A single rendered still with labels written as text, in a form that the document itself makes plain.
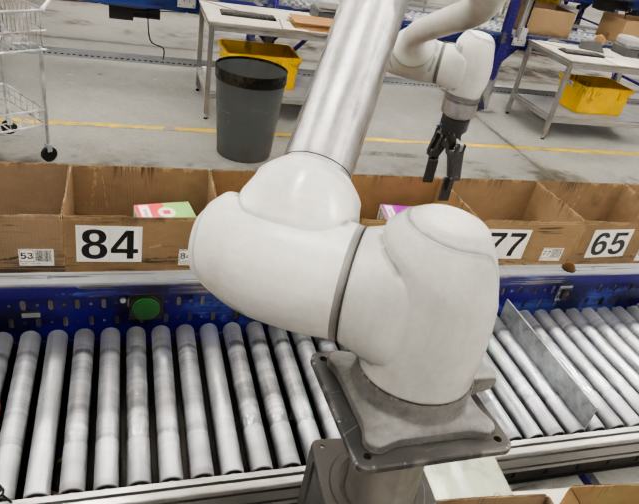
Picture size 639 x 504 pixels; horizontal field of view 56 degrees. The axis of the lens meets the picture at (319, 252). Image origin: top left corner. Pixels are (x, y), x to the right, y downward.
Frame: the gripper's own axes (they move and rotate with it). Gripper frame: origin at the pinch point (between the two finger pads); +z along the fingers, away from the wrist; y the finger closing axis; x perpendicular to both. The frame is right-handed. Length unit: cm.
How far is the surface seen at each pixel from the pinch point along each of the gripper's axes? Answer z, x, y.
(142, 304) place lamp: 33, 79, -7
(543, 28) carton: 35, -328, 429
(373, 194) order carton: 19.5, 4.6, 29.6
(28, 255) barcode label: 23, 107, 0
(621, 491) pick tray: 34, -20, -77
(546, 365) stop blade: 41, -32, -33
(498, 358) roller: 43, -21, -26
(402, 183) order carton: 15.2, -5.0, 29.6
